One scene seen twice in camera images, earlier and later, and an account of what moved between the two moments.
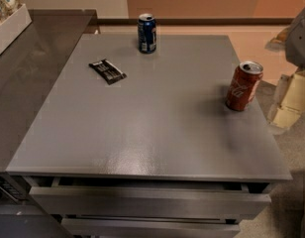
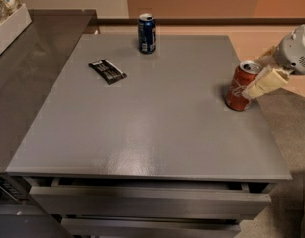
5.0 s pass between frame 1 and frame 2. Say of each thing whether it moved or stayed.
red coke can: stayed
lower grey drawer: stayed
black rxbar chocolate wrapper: stayed
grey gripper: moved
